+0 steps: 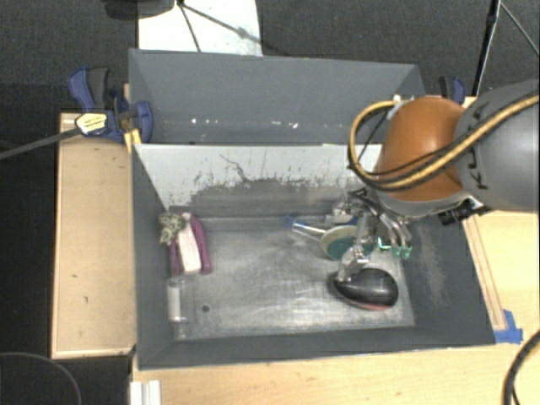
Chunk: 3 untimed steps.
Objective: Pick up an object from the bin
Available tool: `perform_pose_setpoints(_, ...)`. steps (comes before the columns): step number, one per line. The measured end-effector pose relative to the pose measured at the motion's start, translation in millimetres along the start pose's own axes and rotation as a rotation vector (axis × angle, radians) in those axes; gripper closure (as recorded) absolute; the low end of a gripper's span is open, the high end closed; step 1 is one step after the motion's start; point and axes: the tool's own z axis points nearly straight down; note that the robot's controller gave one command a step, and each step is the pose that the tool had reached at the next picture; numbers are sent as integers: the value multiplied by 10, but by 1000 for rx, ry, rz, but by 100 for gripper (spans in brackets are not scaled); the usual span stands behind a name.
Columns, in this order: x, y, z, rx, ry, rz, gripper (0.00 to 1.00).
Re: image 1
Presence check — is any camouflage toy animal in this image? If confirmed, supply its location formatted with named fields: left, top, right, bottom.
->
left=158, top=210, right=186, bottom=245

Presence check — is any black cylinder on white bracket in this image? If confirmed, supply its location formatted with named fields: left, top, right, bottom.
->
left=436, top=197, right=485, bottom=227

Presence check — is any grey metal bin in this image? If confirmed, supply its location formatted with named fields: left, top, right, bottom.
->
left=127, top=47, right=497, bottom=371

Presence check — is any black oval brush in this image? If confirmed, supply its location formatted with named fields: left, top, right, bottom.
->
left=327, top=267, right=400, bottom=312

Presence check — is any pale wood board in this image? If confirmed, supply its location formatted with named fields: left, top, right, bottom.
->
left=49, top=111, right=138, bottom=360

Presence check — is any clear glass jar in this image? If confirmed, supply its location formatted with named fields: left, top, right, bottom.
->
left=165, top=277, right=190, bottom=327

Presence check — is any purple and white stapler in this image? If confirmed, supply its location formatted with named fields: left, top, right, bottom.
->
left=167, top=211, right=213, bottom=277

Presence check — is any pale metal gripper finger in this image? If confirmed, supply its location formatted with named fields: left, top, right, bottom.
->
left=348, top=245, right=373, bottom=269
left=335, top=257, right=358, bottom=284

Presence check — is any round brush with blue handle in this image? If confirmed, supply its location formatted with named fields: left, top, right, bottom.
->
left=281, top=213, right=363, bottom=262

